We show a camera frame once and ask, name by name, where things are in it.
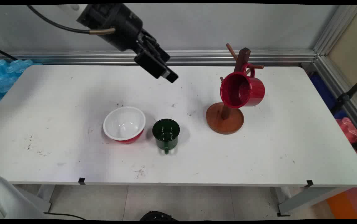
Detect red enamel mug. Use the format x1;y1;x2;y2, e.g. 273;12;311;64
220;63;265;109

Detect horizontal aluminium frame rail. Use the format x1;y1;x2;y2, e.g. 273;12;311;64
0;49;317;66

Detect white plastic chair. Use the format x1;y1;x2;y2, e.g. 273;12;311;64
0;175;52;219

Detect black round object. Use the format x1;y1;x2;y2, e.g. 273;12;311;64
139;211;179;221

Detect thin black background cable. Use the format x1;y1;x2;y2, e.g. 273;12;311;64
0;44;18;61

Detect grey table leg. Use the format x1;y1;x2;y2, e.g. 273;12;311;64
14;184;56;214
270;186;353;217

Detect black floor cable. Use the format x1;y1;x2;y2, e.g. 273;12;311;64
43;212;87;220

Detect red plastic bag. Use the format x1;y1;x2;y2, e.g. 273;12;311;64
335;117;357;170

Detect black tripod stand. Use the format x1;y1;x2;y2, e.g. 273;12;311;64
331;72;357;115

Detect orange box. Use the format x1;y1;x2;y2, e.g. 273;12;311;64
326;186;357;219

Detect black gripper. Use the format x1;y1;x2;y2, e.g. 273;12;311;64
77;4;179;84

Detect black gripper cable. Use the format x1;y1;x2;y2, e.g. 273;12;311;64
26;5;116;35

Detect aluminium frame post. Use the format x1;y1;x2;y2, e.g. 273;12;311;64
313;5;357;143

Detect brown wooden mug tree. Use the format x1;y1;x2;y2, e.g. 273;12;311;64
206;43;264;135

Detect blue bubble wrap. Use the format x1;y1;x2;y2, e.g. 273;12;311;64
0;59;42;114

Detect blue plastic bin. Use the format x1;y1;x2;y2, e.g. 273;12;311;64
309;73;348;120

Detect red bowl white inside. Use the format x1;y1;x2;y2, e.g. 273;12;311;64
103;106;146;144

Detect dark green enamel mug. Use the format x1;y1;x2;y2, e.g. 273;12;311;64
152;119;180;155

